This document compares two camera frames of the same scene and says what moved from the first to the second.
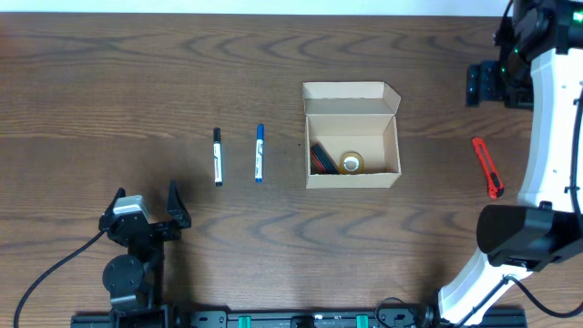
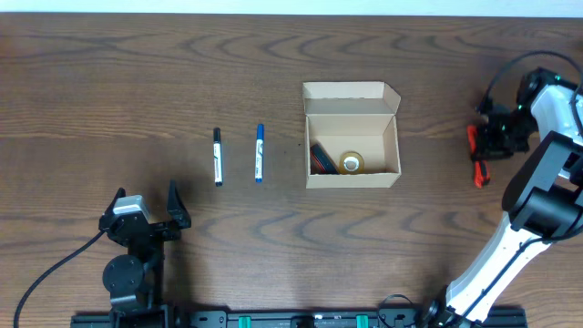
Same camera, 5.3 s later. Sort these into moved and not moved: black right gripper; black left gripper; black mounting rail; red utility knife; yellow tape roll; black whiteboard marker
Moved: black right gripper; red utility knife
Not moved: black mounting rail; yellow tape roll; black whiteboard marker; black left gripper
